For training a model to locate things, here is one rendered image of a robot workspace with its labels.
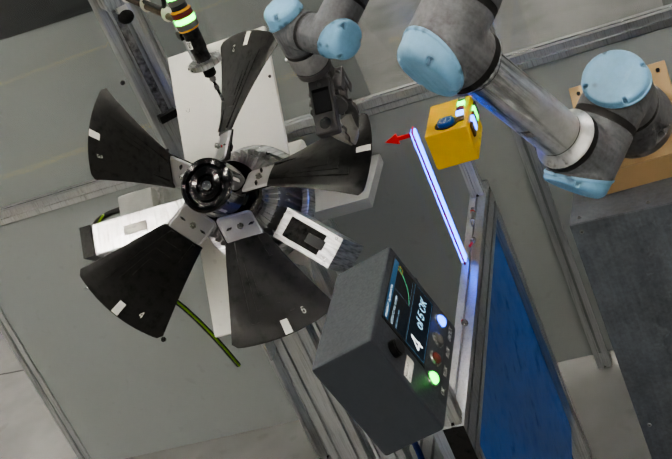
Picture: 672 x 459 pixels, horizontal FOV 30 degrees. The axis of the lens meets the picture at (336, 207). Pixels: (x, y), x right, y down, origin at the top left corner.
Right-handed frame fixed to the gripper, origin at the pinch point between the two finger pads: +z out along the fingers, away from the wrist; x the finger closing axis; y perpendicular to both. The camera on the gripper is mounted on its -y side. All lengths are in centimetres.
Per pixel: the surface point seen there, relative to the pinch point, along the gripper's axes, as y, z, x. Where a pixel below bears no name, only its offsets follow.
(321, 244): -7.4, 18.9, 14.5
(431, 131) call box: 20.1, 20.6, -10.2
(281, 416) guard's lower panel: 36, 130, 78
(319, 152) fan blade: 2.7, 2.6, 8.3
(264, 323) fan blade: -26.8, 17.4, 25.6
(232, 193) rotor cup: -4.7, 0.6, 26.8
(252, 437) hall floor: 36, 139, 93
